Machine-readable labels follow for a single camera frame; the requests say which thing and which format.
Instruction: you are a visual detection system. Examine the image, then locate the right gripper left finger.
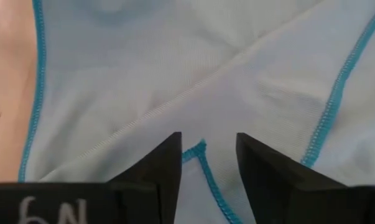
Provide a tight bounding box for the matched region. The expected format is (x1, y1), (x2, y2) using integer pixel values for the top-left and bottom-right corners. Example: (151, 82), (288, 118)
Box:
(0, 132), (182, 224)

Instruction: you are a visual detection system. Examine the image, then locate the blue microfiber towel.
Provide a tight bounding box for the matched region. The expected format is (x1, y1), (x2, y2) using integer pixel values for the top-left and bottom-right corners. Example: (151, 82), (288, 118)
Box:
(18, 0), (375, 224)

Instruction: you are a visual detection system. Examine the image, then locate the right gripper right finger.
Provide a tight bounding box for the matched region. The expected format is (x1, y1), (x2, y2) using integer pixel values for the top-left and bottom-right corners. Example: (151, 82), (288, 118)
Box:
(236, 132), (375, 224)

